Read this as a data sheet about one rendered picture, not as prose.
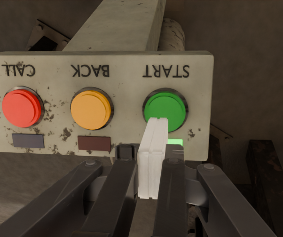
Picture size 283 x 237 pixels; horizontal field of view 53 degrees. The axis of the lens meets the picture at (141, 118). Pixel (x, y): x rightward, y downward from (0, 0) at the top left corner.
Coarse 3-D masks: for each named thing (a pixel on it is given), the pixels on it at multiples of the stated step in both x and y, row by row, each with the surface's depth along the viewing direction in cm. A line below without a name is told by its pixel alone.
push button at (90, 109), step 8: (80, 96) 28; (88, 96) 28; (96, 96) 28; (104, 96) 29; (72, 104) 29; (80, 104) 28; (88, 104) 28; (96, 104) 28; (104, 104) 28; (72, 112) 29; (80, 112) 28; (88, 112) 28; (96, 112) 28; (104, 112) 28; (80, 120) 29; (88, 120) 29; (96, 120) 29; (104, 120) 29; (88, 128) 29; (96, 128) 29
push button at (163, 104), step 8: (152, 96) 27; (160, 96) 27; (168, 96) 27; (176, 96) 27; (152, 104) 27; (160, 104) 27; (168, 104) 27; (176, 104) 27; (144, 112) 28; (152, 112) 28; (160, 112) 27; (168, 112) 27; (176, 112) 27; (184, 112) 27; (168, 120) 28; (176, 120) 27; (168, 128) 28; (176, 128) 28
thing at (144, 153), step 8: (152, 120) 22; (152, 128) 20; (144, 136) 18; (152, 136) 19; (144, 144) 17; (152, 144) 17; (144, 152) 16; (144, 160) 16; (144, 168) 16; (144, 176) 16; (144, 184) 16; (144, 192) 17
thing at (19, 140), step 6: (12, 138) 31; (18, 138) 31; (24, 138) 31; (30, 138) 31; (36, 138) 31; (42, 138) 31; (18, 144) 32; (24, 144) 31; (30, 144) 31; (36, 144) 31; (42, 144) 31
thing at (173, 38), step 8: (168, 24) 78; (176, 24) 80; (160, 32) 73; (168, 32) 73; (176, 32) 76; (160, 40) 69; (168, 40) 69; (176, 40) 72; (184, 40) 81; (160, 48) 65; (168, 48) 66; (176, 48) 68; (184, 48) 76; (112, 160) 46; (184, 160) 45
